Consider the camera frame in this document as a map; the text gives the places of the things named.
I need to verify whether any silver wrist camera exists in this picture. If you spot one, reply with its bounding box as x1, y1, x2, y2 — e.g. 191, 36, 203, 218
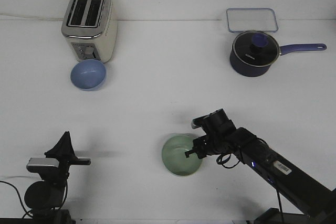
26, 157, 59, 173
191, 115, 209, 131

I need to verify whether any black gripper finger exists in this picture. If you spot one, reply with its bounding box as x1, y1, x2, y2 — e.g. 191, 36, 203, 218
184, 148, 199, 157
67, 131, 75, 156
46, 131, 69, 155

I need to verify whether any green bowl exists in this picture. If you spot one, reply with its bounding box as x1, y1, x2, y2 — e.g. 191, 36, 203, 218
161, 134, 202, 177

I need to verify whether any blue bowl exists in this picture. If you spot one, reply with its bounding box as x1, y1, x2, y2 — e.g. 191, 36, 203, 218
70, 59, 107, 91

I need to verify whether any white toaster power cord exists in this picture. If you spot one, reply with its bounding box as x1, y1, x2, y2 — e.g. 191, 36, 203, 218
0, 12, 65, 22

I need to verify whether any cream and steel toaster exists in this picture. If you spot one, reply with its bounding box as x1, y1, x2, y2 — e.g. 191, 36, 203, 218
61, 0, 118, 63

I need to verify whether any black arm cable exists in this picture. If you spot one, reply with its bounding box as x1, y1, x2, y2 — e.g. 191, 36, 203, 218
0, 180, 34, 219
215, 152, 244, 169

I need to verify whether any purple saucepan with handle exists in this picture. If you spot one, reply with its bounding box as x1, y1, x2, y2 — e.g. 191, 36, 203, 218
229, 44, 327, 77

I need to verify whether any clear container lid blue rim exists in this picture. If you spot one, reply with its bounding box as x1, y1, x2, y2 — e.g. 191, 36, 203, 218
226, 8, 278, 33

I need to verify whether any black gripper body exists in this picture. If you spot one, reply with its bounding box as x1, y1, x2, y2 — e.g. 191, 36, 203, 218
193, 109, 237, 159
45, 152, 91, 174

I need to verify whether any glass pot lid purple knob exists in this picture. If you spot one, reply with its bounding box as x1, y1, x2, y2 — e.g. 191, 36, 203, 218
233, 30, 280, 67

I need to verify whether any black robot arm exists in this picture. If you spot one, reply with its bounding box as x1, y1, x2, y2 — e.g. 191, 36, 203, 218
24, 131, 91, 223
185, 109, 335, 223

